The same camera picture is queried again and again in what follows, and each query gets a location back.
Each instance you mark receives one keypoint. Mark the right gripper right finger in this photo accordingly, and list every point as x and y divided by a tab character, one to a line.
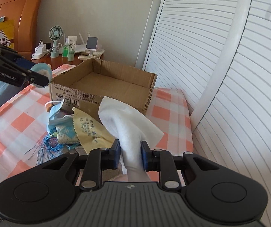
165	163

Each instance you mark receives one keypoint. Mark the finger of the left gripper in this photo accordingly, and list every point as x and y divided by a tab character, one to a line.
17	76
8	54

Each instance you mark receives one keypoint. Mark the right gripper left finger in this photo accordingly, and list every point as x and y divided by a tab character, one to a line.
96	162

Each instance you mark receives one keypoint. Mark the grey fabric pouch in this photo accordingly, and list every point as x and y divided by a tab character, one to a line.
108	174

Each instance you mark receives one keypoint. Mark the yellow cleaning cloth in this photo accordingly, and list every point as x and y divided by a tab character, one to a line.
91	134

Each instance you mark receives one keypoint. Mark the blue round plush toy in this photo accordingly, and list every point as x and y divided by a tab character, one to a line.
42	69

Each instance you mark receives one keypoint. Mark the white cloth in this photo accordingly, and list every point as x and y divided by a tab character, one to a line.
130	127

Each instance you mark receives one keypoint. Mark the blue tasselled sachet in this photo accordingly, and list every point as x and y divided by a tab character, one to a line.
57	141

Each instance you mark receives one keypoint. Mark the blue face mask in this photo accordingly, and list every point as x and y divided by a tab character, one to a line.
57	116

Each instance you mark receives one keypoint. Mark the yellow blue cardboard bag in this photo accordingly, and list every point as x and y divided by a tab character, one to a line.
7	32

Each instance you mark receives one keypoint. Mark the wooden bed headboard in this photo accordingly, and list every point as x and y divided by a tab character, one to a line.
24	13

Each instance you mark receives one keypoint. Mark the white power strip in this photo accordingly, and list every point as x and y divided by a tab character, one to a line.
40	52

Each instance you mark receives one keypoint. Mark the wooden nightstand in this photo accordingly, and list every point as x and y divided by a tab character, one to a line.
59	61

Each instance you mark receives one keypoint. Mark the checkered orange white tablecloth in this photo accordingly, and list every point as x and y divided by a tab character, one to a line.
23	121

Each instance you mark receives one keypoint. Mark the green bottle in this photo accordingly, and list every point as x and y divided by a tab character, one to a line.
65	51

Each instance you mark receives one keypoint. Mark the green mini desk fan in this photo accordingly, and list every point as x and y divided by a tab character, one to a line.
55	34

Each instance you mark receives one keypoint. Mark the brown cardboard box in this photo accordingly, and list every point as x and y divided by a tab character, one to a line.
84	86

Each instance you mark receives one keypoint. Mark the white remote control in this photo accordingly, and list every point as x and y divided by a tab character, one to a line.
85	57

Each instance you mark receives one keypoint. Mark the phone on white stand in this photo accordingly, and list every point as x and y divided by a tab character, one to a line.
91	44

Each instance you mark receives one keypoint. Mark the white louvered closet doors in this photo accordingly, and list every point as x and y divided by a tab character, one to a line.
218	53

